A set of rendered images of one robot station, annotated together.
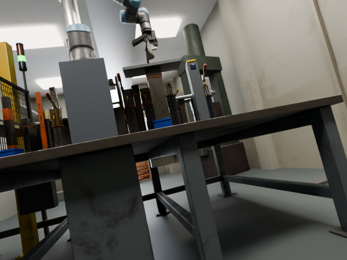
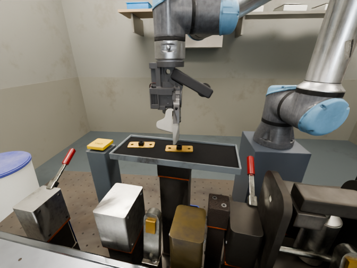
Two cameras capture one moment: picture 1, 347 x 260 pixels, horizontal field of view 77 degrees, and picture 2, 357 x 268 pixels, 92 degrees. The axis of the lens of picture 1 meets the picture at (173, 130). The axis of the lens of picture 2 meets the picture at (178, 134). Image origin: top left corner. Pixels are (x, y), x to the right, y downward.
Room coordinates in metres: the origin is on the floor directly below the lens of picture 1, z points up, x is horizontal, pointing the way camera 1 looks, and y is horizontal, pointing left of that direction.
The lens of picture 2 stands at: (1.80, 0.21, 1.42)
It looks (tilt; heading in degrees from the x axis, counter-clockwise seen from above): 24 degrees down; 199
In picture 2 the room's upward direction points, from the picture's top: straight up
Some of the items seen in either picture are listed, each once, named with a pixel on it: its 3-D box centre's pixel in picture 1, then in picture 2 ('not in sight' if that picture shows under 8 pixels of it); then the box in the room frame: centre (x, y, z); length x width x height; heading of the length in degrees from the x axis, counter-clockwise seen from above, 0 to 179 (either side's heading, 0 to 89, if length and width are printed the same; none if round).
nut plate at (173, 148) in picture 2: not in sight; (179, 147); (1.35, 0.06, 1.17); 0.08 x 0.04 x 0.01; 106
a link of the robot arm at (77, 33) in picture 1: (79, 39); (283, 102); (1.06, 0.37, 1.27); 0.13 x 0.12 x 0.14; 25
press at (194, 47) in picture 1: (206, 98); not in sight; (4.20, -0.78, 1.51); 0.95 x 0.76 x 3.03; 104
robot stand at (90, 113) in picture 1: (92, 106); (263, 179); (1.05, 0.37, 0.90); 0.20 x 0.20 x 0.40; 14
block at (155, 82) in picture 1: (159, 102); (176, 207); (1.36, 0.05, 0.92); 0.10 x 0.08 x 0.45; 97
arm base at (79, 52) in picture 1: (83, 59); (274, 130); (1.05, 0.37, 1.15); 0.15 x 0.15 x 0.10
